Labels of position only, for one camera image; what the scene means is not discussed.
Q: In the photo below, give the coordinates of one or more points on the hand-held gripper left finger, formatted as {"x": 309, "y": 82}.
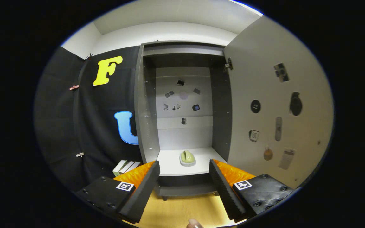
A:
{"x": 146, "y": 190}

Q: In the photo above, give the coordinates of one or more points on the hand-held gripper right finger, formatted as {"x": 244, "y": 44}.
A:
{"x": 223, "y": 190}

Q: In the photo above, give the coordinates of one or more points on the green rounded object with tray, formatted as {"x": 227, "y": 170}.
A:
{"x": 188, "y": 157}

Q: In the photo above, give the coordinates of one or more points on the green book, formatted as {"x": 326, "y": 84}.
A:
{"x": 119, "y": 167}

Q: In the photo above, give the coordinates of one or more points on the grey cabinet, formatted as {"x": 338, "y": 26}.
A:
{"x": 182, "y": 133}

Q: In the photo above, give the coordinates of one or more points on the white clip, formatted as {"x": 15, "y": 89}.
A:
{"x": 80, "y": 154}

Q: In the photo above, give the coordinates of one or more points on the black backdrop cloth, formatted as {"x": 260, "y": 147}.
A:
{"x": 62, "y": 126}

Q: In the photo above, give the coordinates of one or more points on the red clip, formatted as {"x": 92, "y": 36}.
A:
{"x": 74, "y": 87}

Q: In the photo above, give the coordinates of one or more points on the black clip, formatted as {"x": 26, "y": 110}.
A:
{"x": 89, "y": 57}

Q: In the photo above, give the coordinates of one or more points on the ceiling light strip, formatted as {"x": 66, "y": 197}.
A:
{"x": 247, "y": 7}

